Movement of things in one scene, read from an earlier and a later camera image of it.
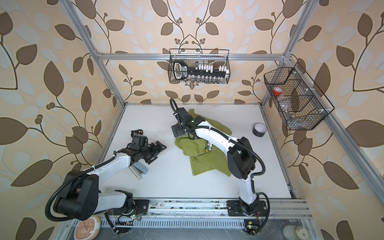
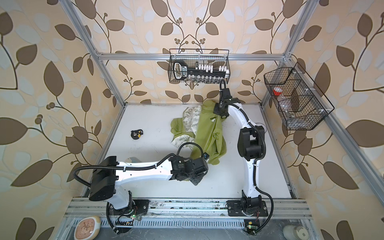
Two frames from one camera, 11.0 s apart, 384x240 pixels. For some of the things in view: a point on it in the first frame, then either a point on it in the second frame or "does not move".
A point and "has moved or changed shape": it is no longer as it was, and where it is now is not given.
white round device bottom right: x=293 y=232 does not move
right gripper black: x=177 y=130 to x=216 y=110
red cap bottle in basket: x=277 y=90 does not move
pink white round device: x=87 y=229 does not move
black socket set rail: x=200 y=73 does not move
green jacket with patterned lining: x=206 y=157 has moved or changed shape
